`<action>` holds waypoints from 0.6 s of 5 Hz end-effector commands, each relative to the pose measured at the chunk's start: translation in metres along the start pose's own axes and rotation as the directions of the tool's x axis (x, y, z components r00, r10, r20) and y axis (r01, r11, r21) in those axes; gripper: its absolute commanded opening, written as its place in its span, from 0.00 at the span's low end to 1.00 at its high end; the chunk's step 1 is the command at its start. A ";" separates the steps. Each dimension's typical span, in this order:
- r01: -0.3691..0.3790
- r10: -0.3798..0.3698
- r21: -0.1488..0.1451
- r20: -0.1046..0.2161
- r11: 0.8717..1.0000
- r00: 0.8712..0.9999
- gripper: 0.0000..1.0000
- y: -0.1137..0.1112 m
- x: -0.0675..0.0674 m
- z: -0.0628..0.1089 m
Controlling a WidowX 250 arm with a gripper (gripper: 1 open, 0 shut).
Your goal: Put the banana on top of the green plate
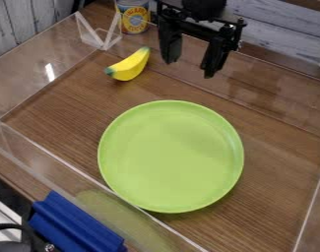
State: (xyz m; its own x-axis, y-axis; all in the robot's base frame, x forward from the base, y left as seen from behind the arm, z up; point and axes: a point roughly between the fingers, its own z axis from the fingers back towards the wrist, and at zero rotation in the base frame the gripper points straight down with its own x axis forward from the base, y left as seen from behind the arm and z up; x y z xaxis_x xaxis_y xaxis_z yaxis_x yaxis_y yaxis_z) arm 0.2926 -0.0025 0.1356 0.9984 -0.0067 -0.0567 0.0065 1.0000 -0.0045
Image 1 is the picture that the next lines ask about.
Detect black cable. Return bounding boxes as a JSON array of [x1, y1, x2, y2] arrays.
[[0, 222, 36, 252]]

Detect clear acrylic enclosure wall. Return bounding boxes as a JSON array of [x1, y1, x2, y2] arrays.
[[0, 10, 320, 252]]

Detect green round plate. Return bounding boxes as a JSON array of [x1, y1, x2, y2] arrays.
[[97, 100, 243, 214]]

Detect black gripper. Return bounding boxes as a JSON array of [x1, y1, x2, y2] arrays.
[[156, 0, 246, 79]]

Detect blue plastic clamp block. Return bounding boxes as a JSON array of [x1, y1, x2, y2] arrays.
[[28, 191, 127, 252]]

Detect yellow toy banana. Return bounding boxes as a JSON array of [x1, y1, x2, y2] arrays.
[[104, 46, 149, 81]]

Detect yellow labelled tin can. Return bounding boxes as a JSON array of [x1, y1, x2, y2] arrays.
[[115, 0, 149, 34]]

